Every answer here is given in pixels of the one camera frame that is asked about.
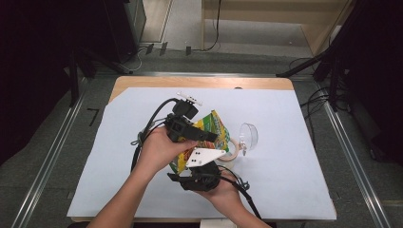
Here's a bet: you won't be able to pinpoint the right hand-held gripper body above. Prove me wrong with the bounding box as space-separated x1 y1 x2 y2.
179 147 227 193

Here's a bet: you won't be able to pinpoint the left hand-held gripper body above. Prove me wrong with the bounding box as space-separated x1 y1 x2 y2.
164 91 203 143

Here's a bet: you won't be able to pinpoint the yellow green spout pouch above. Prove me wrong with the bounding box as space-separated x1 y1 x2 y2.
169 109 231 175

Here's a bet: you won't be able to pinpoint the person's right hand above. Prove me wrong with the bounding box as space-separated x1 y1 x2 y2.
193 171 245 214

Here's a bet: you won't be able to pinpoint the person's left hand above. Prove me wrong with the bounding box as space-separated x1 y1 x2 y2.
132 126 199 181

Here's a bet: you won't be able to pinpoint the wooden table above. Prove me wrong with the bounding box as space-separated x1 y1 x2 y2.
70 75 337 223

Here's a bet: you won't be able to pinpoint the white paper sheet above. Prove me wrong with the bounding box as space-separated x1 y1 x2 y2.
67 86 337 221

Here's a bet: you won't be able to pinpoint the black cabinet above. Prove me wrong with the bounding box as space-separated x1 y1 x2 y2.
103 0 147 64

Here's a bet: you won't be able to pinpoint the black stand legs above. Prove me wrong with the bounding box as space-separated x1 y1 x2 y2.
67 47 134 107

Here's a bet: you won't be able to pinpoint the black tripod stand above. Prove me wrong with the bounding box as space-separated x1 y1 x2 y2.
275 0 359 112

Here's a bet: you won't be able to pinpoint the left hand-held gripper cable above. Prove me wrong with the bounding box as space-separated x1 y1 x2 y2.
130 97 180 174

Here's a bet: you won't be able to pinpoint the hand-held gripper cable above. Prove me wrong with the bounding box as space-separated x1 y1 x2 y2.
130 97 180 174
218 164 262 220

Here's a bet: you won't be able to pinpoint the right hand-held gripper cable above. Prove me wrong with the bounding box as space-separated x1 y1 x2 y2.
218 164 262 220

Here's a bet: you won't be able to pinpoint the white floor cable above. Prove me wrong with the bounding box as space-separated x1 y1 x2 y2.
122 47 146 72

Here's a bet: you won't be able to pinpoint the black floor cables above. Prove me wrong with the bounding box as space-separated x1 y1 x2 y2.
288 56 332 150

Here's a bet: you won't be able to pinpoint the black hanging cable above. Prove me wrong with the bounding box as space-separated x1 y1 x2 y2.
193 0 222 52

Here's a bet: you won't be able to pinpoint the metal floor rail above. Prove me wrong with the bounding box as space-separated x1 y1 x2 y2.
317 79 393 228
10 77 89 228

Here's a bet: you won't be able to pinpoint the light wooden cabinet frame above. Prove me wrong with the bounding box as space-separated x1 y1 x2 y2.
201 0 354 57

